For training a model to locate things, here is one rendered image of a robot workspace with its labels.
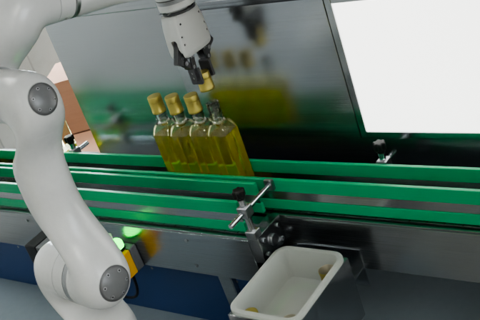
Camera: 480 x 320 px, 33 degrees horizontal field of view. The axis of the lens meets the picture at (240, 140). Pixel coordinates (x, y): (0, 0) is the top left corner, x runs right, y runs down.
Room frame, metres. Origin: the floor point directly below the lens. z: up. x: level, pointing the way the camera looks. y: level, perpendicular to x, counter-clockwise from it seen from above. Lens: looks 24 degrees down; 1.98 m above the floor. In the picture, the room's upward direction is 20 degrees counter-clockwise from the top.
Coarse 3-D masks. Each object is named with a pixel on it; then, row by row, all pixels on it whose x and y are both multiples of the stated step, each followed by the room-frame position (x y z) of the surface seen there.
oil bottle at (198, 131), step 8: (208, 120) 1.74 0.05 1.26; (192, 128) 1.74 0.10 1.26; (200, 128) 1.72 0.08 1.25; (192, 136) 1.74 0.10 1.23; (200, 136) 1.72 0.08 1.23; (200, 144) 1.73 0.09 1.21; (208, 144) 1.71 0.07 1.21; (200, 152) 1.73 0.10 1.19; (208, 152) 1.72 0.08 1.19; (200, 160) 1.74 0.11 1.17; (208, 160) 1.72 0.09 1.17; (208, 168) 1.73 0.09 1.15; (216, 168) 1.71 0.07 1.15
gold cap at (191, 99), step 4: (192, 92) 1.76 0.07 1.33; (196, 92) 1.75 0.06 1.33; (184, 96) 1.75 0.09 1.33; (188, 96) 1.74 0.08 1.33; (192, 96) 1.73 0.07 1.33; (196, 96) 1.74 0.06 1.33; (184, 100) 1.74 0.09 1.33; (188, 100) 1.73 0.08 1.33; (192, 100) 1.73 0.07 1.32; (196, 100) 1.74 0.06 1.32; (188, 104) 1.74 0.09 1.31; (192, 104) 1.73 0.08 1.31; (196, 104) 1.73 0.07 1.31; (200, 104) 1.74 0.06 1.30; (188, 108) 1.74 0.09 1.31; (192, 108) 1.73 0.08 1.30; (196, 108) 1.73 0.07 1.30; (200, 108) 1.74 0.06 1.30; (192, 112) 1.73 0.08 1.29; (196, 112) 1.73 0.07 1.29
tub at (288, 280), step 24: (264, 264) 1.46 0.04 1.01; (288, 264) 1.49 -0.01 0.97; (312, 264) 1.45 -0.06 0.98; (336, 264) 1.37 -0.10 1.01; (264, 288) 1.43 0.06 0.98; (288, 288) 1.45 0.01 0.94; (312, 288) 1.42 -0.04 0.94; (240, 312) 1.33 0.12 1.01; (264, 312) 1.40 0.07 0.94; (288, 312) 1.37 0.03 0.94
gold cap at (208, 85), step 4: (204, 72) 1.70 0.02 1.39; (208, 72) 1.70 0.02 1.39; (204, 76) 1.69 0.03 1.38; (208, 76) 1.70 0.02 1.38; (204, 80) 1.69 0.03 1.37; (208, 80) 1.69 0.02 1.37; (212, 80) 1.71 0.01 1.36; (200, 84) 1.70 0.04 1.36; (204, 84) 1.69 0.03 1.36; (208, 84) 1.69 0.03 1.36; (212, 84) 1.70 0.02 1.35; (200, 88) 1.70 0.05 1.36; (204, 88) 1.69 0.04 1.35; (208, 88) 1.69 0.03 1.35; (212, 88) 1.70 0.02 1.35; (204, 92) 1.69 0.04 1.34
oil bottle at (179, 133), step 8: (192, 120) 1.78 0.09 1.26; (176, 128) 1.77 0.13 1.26; (184, 128) 1.76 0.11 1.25; (176, 136) 1.77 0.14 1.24; (184, 136) 1.75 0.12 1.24; (176, 144) 1.77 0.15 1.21; (184, 144) 1.76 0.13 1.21; (192, 144) 1.75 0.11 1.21; (176, 152) 1.78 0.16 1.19; (184, 152) 1.76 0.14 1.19; (192, 152) 1.75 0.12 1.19; (184, 160) 1.77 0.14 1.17; (192, 160) 1.75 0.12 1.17; (184, 168) 1.78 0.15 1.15; (192, 168) 1.76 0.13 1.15; (200, 168) 1.75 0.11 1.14
